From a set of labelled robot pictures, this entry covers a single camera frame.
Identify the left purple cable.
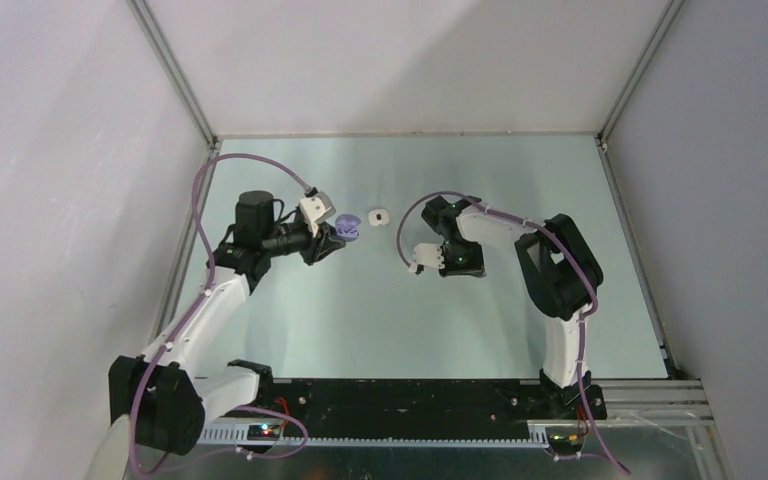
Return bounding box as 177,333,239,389
126,152,322,478

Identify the left circuit board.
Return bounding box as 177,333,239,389
246,424,282,442

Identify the purple charging case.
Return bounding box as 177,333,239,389
334,213,362,242

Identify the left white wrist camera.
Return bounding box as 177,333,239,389
298,188,335,237

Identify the right circuit board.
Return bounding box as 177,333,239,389
548,434,587,447

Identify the circuit board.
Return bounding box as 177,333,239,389
548,434,587,447
246,424,282,442

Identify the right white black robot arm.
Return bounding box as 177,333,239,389
409,195,604,418

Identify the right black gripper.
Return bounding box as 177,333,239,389
438,239,485,277

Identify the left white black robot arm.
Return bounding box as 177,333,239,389
108,189,346,455

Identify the white slotted cable duct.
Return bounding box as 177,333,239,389
195,423,551,450

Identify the white earbud charging case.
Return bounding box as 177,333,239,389
368,208,390,227

